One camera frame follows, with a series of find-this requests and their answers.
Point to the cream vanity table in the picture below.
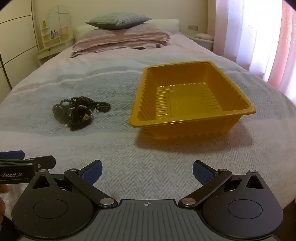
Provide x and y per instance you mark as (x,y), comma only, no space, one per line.
(46,52)

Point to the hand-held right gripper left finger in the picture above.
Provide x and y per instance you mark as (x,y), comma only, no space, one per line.
(93,172)

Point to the pink folded blanket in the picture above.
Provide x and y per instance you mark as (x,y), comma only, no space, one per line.
(120,39)

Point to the pink curtain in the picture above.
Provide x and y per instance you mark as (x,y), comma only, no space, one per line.
(254,34)

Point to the white pillow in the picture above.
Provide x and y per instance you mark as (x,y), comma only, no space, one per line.
(166,24)

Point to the white bedside table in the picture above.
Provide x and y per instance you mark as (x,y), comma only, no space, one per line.
(203,44)

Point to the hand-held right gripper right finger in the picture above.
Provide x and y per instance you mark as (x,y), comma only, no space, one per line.
(203,172)

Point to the wall socket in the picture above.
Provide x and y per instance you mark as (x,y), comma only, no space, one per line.
(193,27)

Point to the green pillow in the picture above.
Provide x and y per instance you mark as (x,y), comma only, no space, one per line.
(115,20)

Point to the yellow plastic tray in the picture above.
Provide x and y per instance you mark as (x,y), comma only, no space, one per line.
(185,129)

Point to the cream wardrobe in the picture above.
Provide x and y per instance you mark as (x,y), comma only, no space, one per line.
(16,34)

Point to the pink storage box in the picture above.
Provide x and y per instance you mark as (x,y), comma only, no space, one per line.
(64,30)

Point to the pink cushion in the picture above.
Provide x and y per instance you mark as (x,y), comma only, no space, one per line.
(203,36)

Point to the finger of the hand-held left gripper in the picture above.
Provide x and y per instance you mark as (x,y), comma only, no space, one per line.
(45,162)
(13,154)

